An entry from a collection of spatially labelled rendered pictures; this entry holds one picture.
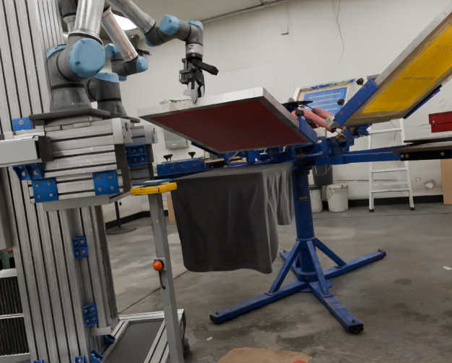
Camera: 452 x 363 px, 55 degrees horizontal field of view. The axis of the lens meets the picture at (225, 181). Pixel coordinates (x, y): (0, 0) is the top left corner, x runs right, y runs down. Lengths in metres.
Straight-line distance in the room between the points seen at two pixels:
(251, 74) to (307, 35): 0.97
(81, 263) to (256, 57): 5.27
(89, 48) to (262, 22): 5.41
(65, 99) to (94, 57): 0.19
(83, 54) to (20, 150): 0.38
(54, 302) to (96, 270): 0.21
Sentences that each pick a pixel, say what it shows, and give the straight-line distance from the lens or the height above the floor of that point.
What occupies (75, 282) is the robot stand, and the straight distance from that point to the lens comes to 1.95.
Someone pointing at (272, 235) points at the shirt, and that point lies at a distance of 1.92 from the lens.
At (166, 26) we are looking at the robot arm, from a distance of 1.87.
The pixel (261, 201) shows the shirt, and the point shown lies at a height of 0.83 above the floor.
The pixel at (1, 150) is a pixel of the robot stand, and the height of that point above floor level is 1.14.
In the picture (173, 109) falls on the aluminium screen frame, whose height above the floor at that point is 1.25.
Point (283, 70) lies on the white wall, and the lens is 6.63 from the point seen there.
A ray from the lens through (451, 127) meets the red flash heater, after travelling 2.22.
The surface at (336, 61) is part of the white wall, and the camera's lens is 6.46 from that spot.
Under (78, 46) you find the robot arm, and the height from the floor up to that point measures 1.45.
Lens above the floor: 1.07
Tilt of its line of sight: 5 degrees down
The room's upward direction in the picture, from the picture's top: 7 degrees counter-clockwise
